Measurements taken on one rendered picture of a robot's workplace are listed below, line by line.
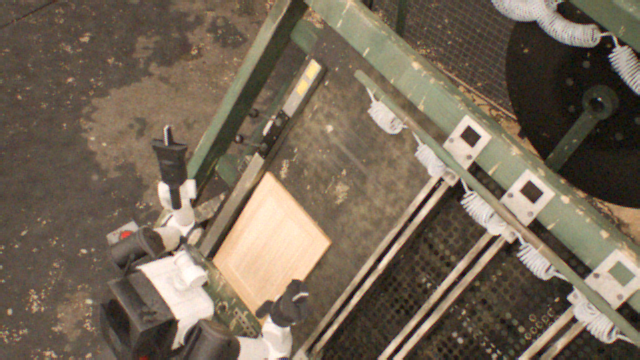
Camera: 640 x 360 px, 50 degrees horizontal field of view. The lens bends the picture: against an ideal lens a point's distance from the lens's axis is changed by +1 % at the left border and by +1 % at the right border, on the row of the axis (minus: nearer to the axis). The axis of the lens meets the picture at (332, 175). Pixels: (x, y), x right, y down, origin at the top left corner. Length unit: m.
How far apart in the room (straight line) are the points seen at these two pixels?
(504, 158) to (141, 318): 1.16
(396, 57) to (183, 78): 2.74
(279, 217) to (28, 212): 1.95
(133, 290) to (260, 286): 0.62
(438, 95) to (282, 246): 0.88
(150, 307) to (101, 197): 2.00
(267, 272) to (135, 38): 2.70
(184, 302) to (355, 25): 1.02
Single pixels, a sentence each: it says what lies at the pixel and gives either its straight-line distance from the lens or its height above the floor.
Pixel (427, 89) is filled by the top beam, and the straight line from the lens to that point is 2.06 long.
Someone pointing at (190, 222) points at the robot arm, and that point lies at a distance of 2.57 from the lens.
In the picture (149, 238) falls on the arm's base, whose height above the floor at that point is 1.35.
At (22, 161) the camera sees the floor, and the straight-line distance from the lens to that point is 4.38.
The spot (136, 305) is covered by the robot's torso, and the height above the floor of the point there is 1.40.
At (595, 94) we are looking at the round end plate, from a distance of 2.34.
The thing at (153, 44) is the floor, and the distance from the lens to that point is 4.92.
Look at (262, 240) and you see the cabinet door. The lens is 2.62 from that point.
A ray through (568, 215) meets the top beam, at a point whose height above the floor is 1.94.
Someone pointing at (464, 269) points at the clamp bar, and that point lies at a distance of 2.11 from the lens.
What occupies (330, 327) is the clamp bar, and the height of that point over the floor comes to 1.16.
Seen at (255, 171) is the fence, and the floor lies 1.30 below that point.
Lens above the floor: 3.37
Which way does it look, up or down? 53 degrees down
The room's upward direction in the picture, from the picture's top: 12 degrees clockwise
